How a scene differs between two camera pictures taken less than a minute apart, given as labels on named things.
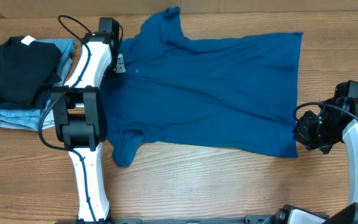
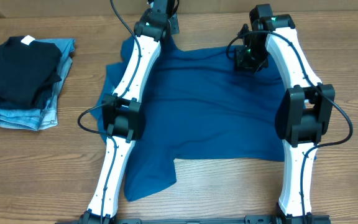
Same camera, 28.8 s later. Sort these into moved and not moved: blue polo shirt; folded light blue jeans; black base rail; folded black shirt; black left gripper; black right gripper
Moved: black left gripper; black right gripper; blue polo shirt
Not moved: black base rail; folded black shirt; folded light blue jeans
